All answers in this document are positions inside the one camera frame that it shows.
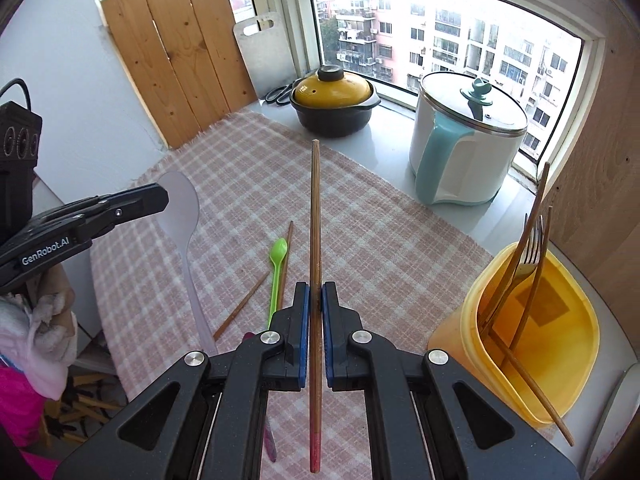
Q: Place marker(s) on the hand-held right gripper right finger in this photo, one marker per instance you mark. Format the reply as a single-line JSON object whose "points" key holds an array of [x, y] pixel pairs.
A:
{"points": [[330, 335]]}

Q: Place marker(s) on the yellow plastic container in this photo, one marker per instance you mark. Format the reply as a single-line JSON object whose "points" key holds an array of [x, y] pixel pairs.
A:
{"points": [[470, 360]]}

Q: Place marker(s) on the black scissors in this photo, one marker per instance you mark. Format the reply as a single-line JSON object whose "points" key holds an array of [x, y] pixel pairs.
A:
{"points": [[275, 95]]}

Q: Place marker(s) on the apartment buildings outside window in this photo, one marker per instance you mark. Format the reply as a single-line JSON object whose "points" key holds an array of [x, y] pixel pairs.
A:
{"points": [[450, 25]]}

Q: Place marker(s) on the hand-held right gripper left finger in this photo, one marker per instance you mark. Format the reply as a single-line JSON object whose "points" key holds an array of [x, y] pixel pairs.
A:
{"points": [[300, 335]]}

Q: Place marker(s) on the person's garment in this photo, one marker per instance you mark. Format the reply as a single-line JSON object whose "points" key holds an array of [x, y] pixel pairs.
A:
{"points": [[20, 425]]}

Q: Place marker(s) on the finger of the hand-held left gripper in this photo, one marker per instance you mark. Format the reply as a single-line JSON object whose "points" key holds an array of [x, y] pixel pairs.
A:
{"points": [[145, 202]]}

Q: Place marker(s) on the large light wood panel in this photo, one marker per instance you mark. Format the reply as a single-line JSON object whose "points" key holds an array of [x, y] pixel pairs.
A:
{"points": [[600, 185]]}

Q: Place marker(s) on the wooden plank board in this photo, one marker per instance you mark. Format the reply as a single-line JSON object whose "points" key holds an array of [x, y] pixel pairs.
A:
{"points": [[175, 60]]}

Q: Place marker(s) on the white window frame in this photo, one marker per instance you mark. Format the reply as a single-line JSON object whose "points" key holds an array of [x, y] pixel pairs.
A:
{"points": [[295, 10]]}

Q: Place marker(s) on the pink plaid cloth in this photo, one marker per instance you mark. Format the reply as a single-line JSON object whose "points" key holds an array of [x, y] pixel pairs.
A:
{"points": [[375, 240]]}

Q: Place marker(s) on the black pot yellow lid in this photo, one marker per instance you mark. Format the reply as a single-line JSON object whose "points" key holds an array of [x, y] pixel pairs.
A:
{"points": [[330, 120]]}

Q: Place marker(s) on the white cutting board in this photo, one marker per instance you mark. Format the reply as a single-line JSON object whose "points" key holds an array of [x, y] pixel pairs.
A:
{"points": [[265, 60]]}

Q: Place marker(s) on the translucent rice paddle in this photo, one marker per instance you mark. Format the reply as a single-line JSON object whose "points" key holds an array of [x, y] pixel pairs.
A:
{"points": [[182, 220]]}

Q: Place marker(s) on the green plastic spoon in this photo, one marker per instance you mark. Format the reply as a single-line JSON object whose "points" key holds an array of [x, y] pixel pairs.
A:
{"points": [[277, 255]]}

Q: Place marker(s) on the yellow black floor clutter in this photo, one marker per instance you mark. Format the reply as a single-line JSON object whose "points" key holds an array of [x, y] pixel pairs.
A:
{"points": [[85, 405]]}

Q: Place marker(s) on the flower print rice cooker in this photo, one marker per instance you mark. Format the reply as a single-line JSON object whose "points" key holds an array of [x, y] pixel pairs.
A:
{"points": [[607, 420]]}

